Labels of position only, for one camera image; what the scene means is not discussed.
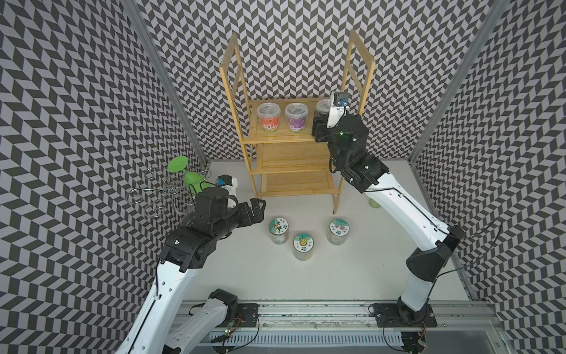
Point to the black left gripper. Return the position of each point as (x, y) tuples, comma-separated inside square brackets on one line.
[(247, 219)]

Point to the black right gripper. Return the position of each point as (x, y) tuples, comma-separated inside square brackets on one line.
[(320, 125)]

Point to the small clear seed jar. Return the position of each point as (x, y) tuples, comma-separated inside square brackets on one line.
[(323, 107)]

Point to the small purple seed jar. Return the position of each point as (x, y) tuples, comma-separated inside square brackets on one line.
[(296, 114)]

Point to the carrot seed container red label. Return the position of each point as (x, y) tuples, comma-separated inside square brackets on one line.
[(279, 228)]

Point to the red tomato seed container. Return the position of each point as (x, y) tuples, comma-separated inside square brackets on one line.
[(268, 115)]

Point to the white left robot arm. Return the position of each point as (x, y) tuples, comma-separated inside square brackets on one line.
[(216, 215)]

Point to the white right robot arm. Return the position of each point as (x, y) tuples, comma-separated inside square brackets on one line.
[(435, 240)]

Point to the wooden three-tier shelf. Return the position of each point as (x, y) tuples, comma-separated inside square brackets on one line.
[(282, 163)]

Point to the sunflower seed container yellow label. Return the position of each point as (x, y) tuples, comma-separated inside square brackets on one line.
[(303, 245)]

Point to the green plastic wine glass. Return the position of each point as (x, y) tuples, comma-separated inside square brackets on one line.
[(191, 180)]

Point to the green translucent plastic cup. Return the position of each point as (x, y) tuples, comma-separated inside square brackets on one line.
[(374, 204)]

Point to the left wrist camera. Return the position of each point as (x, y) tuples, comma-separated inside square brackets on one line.
[(228, 183)]

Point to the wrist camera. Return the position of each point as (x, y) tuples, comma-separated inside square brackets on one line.
[(338, 108), (228, 183)]

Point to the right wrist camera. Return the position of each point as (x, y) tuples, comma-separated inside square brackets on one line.
[(338, 108)]

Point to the chrome wire glass rack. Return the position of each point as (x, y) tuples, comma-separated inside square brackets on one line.
[(160, 192)]

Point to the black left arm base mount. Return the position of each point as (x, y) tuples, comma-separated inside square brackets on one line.
[(245, 316)]

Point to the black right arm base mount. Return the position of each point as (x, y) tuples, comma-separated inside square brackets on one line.
[(398, 314)]

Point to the right aluminium corner post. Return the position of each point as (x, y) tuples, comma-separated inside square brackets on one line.
[(479, 41)]

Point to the aluminium corner post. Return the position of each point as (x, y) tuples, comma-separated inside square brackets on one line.
[(134, 15), (479, 41)]

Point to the left aluminium corner post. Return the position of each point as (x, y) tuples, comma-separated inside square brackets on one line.
[(134, 15)]

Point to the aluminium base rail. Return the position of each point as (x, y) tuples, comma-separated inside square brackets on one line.
[(345, 317)]

